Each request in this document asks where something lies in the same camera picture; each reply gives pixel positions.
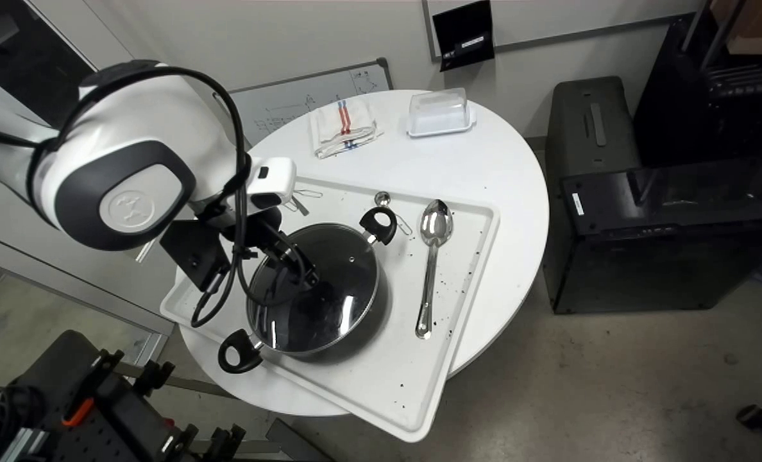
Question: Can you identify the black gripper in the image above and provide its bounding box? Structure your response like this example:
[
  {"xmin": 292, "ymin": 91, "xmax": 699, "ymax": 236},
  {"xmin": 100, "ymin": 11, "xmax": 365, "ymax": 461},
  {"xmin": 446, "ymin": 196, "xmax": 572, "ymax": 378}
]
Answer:
[{"xmin": 223, "ymin": 206, "xmax": 326, "ymax": 294}]

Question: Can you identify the round glass pot lid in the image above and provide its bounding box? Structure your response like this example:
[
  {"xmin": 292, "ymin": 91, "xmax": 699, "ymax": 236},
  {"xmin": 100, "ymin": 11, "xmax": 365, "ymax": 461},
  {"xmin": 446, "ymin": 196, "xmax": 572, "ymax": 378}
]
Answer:
[{"xmin": 245, "ymin": 221, "xmax": 385, "ymax": 359}]

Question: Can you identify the black cooking pot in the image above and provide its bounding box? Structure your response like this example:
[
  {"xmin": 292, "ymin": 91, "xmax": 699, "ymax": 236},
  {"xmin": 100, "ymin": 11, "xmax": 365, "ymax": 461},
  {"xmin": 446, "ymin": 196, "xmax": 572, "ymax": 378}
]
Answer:
[{"xmin": 217, "ymin": 204, "xmax": 403, "ymax": 376}]

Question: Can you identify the white plastic tray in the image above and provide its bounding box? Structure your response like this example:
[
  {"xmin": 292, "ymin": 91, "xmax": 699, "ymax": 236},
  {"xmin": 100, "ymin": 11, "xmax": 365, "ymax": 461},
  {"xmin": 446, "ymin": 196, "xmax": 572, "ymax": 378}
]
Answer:
[{"xmin": 156, "ymin": 176, "xmax": 504, "ymax": 448}]

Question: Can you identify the silver metal spoon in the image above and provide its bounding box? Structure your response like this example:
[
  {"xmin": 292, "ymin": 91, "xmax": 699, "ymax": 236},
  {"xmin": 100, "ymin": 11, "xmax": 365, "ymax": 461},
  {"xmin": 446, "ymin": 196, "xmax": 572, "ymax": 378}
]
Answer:
[{"xmin": 413, "ymin": 199, "xmax": 458, "ymax": 342}]

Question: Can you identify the leaning whiteboard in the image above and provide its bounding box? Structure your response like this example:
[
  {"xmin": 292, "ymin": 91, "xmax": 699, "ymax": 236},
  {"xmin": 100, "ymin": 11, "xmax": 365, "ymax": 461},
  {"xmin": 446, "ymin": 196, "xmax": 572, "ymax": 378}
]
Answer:
[{"xmin": 228, "ymin": 56, "xmax": 395, "ymax": 149}]

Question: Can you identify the clear plastic container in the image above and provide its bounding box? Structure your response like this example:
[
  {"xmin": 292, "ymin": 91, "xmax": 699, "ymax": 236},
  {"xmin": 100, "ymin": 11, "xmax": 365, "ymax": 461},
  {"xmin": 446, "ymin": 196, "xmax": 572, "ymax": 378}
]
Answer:
[{"xmin": 403, "ymin": 84, "xmax": 478, "ymax": 141}]

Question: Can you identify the black equipment cart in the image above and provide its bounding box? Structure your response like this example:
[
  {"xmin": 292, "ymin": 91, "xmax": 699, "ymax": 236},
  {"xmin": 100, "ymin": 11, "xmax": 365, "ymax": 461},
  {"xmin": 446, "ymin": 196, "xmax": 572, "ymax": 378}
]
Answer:
[{"xmin": 0, "ymin": 328, "xmax": 250, "ymax": 462}]

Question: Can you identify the black printer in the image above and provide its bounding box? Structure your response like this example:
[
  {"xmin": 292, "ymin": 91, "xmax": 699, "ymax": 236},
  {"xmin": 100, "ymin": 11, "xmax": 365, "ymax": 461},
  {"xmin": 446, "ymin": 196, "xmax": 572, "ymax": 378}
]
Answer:
[{"xmin": 539, "ymin": 76, "xmax": 762, "ymax": 319}]

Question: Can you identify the black shelf unit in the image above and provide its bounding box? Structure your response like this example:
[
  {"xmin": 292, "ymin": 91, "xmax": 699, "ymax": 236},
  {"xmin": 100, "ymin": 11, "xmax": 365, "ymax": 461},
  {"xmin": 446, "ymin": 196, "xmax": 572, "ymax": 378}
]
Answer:
[{"xmin": 632, "ymin": 0, "xmax": 762, "ymax": 187}]

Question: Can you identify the brown wooden board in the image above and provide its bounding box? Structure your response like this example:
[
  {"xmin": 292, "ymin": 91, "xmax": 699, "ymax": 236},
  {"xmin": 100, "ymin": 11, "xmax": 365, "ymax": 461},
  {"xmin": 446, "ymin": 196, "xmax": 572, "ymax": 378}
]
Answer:
[{"xmin": 709, "ymin": 0, "xmax": 762, "ymax": 60}]

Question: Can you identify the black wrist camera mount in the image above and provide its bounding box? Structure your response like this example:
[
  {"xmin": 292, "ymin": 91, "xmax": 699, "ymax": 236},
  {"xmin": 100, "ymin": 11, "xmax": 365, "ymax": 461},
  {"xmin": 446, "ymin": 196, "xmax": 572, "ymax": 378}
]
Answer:
[{"xmin": 160, "ymin": 219, "xmax": 231, "ymax": 290}]

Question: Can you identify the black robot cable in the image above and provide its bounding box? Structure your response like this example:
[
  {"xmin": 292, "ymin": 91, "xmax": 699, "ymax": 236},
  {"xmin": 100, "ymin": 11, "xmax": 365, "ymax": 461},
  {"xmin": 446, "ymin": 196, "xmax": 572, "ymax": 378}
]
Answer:
[{"xmin": 54, "ymin": 63, "xmax": 260, "ymax": 331}]

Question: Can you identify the orange handled tool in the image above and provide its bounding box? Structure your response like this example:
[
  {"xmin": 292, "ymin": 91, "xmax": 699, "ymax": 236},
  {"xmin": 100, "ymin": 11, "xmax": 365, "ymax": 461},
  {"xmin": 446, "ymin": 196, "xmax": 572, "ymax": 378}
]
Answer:
[{"xmin": 59, "ymin": 394, "xmax": 100, "ymax": 431}]

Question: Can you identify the black wall device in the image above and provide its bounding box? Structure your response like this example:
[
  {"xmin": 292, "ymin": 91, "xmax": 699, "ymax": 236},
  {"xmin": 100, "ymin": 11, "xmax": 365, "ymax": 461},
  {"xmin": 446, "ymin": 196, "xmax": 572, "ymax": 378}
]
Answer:
[{"xmin": 428, "ymin": 0, "xmax": 498, "ymax": 76}]

